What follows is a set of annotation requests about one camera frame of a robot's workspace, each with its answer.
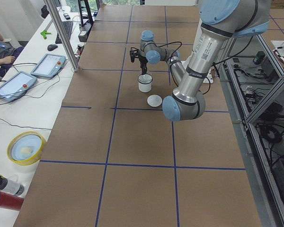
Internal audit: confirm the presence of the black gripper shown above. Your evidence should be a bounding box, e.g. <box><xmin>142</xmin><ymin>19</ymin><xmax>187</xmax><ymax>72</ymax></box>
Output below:
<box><xmin>138</xmin><ymin>55</ymin><xmax>148</xmax><ymax>75</ymax></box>

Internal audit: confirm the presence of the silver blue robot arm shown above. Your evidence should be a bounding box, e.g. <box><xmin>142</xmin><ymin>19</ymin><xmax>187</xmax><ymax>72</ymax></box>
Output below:
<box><xmin>138</xmin><ymin>0</ymin><xmax>271</xmax><ymax>122</ymax></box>

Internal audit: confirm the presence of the white enamel cup blue rim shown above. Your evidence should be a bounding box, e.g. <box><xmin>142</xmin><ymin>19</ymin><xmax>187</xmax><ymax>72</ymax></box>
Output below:
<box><xmin>138</xmin><ymin>74</ymin><xmax>153</xmax><ymax>93</ymax></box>

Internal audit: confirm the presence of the small white bowl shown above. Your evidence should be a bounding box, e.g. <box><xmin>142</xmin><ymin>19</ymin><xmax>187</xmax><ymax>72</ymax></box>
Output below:
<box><xmin>147</xmin><ymin>95</ymin><xmax>162</xmax><ymax>107</ymax></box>

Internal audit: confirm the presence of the black desktop box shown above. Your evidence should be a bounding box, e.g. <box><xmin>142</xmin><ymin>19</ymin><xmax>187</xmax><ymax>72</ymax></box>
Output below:
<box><xmin>78</xmin><ymin>25</ymin><xmax>91</xmax><ymax>43</ymax></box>

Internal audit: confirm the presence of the black keyboard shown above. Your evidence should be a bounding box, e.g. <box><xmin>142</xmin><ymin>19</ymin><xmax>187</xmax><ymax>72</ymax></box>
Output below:
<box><xmin>55</xmin><ymin>21</ymin><xmax>73</xmax><ymax>44</ymax></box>

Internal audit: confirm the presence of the far teach pendant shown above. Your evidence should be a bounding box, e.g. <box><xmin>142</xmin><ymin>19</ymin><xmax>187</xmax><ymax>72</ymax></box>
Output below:
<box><xmin>30</xmin><ymin>53</ymin><xmax>66</xmax><ymax>79</ymax></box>

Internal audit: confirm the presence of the teach pendant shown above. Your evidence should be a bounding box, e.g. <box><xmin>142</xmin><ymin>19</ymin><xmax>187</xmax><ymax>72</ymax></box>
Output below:
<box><xmin>30</xmin><ymin>53</ymin><xmax>66</xmax><ymax>79</ymax></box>
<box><xmin>0</xmin><ymin>71</ymin><xmax>37</xmax><ymax>102</ymax></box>

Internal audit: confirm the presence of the black computer mouse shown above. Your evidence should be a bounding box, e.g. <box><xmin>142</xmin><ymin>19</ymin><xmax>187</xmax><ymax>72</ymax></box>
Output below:
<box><xmin>47</xmin><ymin>44</ymin><xmax>58</xmax><ymax>52</ymax></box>

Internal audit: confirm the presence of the green plastic tool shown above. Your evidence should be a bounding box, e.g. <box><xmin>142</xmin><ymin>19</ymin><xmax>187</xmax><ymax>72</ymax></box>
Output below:
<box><xmin>40</xmin><ymin>30</ymin><xmax>52</xmax><ymax>40</ymax></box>

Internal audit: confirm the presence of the near teach pendant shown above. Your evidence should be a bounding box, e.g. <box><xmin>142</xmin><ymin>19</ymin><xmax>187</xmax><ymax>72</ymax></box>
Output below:
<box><xmin>0</xmin><ymin>71</ymin><xmax>37</xmax><ymax>102</ymax></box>

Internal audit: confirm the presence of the yellow tape roll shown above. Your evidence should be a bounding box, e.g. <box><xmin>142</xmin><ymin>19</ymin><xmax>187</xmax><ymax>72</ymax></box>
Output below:
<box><xmin>7</xmin><ymin>131</ymin><xmax>47</xmax><ymax>166</ymax></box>

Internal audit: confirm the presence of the red bottle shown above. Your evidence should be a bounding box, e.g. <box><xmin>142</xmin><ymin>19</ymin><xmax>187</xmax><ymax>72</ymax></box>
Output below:
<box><xmin>0</xmin><ymin>191</ymin><xmax>24</xmax><ymax>211</ymax></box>

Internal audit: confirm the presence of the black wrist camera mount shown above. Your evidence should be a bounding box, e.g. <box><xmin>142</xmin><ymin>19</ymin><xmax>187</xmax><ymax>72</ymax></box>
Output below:
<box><xmin>129</xmin><ymin>47</ymin><xmax>139</xmax><ymax>63</ymax></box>

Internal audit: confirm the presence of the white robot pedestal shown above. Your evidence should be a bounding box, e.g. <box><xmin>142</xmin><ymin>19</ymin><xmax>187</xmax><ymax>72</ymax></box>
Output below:
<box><xmin>181</xmin><ymin>61</ymin><xmax>213</xmax><ymax>84</ymax></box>

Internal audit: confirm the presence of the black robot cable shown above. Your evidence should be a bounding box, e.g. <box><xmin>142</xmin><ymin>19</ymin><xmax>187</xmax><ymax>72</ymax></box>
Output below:
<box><xmin>153</xmin><ymin>41</ymin><xmax>256</xmax><ymax>95</ymax></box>

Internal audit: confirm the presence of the aluminium frame post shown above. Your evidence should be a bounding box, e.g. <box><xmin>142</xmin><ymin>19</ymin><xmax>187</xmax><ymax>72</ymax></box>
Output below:
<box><xmin>44</xmin><ymin>0</ymin><xmax>79</xmax><ymax>72</ymax></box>

